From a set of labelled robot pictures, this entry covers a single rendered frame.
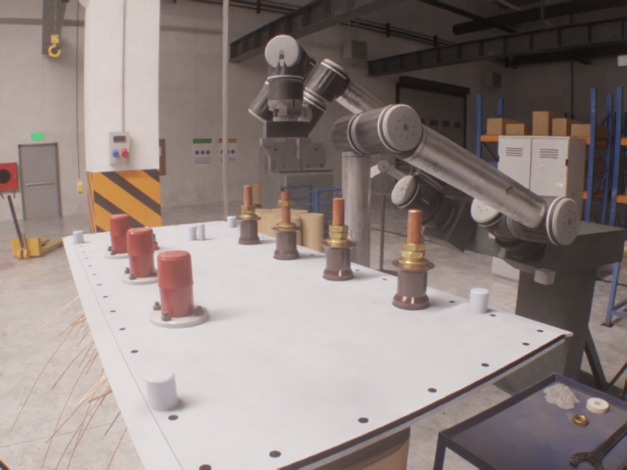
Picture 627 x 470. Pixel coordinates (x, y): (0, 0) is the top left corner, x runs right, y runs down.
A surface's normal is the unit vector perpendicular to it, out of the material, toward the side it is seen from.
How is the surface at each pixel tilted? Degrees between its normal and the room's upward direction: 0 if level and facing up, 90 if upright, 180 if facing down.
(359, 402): 0
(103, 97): 90
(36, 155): 90
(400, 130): 87
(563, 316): 90
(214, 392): 0
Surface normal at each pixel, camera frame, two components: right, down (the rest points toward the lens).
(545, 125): -0.83, 0.10
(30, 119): 0.55, 0.15
